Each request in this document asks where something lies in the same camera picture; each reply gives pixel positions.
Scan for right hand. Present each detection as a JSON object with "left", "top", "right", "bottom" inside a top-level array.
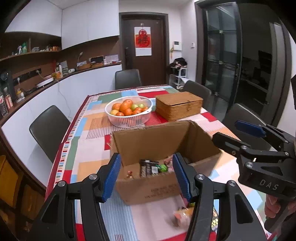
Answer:
[{"left": 264, "top": 195, "right": 280, "bottom": 218}]

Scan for white fruit basket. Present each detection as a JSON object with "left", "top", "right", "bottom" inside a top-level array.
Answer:
[{"left": 105, "top": 96, "right": 153, "bottom": 128}]

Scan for open cardboard box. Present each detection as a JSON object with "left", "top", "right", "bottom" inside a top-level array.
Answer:
[{"left": 111, "top": 120, "right": 222, "bottom": 205}]

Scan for white intercom panel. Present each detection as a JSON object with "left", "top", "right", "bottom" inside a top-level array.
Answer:
[{"left": 173, "top": 41, "right": 182, "bottom": 51}]

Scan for dark chair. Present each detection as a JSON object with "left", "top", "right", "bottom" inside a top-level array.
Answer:
[
  {"left": 181, "top": 80, "right": 212, "bottom": 110},
  {"left": 222, "top": 102, "right": 278, "bottom": 151},
  {"left": 29, "top": 105, "right": 70, "bottom": 163}
]

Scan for magenta snack packet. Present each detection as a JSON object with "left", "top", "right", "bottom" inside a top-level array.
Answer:
[{"left": 164, "top": 155, "right": 174, "bottom": 172}]

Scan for dark chair left side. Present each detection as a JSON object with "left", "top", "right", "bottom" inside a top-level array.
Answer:
[{"left": 29, "top": 105, "right": 70, "bottom": 163}]

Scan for dark chair right far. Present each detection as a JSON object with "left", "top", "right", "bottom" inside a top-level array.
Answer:
[{"left": 181, "top": 80, "right": 212, "bottom": 110}]

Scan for glass sliding door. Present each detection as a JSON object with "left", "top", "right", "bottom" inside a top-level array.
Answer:
[{"left": 196, "top": 2, "right": 242, "bottom": 103}]

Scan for red fu poster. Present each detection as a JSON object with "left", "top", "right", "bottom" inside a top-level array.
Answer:
[{"left": 134, "top": 27, "right": 152, "bottom": 57}]

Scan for white small shelf unit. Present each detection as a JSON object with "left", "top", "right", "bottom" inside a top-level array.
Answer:
[{"left": 169, "top": 67, "right": 189, "bottom": 90}]

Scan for white upper cabinets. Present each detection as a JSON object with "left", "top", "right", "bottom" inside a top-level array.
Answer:
[{"left": 5, "top": 1, "right": 119, "bottom": 49}]

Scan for dark chair far end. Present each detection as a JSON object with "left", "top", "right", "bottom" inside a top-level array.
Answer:
[{"left": 115, "top": 69, "right": 142, "bottom": 90}]

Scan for dark brown door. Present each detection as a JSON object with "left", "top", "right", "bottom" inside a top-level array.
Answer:
[{"left": 119, "top": 11, "right": 170, "bottom": 86}]

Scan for dark chair right near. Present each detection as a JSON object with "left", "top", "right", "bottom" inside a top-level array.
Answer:
[{"left": 222, "top": 102, "right": 278, "bottom": 151}]

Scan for black chocolate bar packet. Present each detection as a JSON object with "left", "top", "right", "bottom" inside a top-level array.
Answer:
[{"left": 139, "top": 160, "right": 159, "bottom": 177}]

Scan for small red candy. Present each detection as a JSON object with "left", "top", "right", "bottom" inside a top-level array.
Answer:
[{"left": 126, "top": 171, "right": 133, "bottom": 179}]

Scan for woven wicker lidded box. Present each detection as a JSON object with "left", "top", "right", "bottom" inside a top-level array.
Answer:
[{"left": 156, "top": 91, "right": 203, "bottom": 121}]

